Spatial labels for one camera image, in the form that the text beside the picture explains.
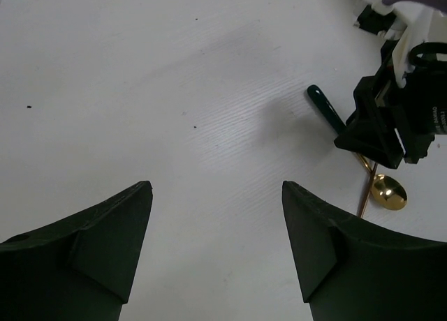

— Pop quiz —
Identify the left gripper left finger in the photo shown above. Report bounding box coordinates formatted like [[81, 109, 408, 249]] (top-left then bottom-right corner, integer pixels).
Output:
[[1, 181, 153, 320]]

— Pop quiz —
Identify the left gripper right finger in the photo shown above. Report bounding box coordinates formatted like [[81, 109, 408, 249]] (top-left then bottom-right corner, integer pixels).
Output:
[[282, 181, 446, 320]]

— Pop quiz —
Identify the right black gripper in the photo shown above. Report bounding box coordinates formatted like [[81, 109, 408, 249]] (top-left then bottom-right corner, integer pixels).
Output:
[[335, 42, 446, 168]]

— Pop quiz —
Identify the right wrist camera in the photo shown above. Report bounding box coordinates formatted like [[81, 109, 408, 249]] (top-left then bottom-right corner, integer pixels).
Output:
[[353, 0, 446, 43]]

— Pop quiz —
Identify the green handle utensil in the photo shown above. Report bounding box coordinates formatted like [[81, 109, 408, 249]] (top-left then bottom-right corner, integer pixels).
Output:
[[307, 84, 408, 211]]

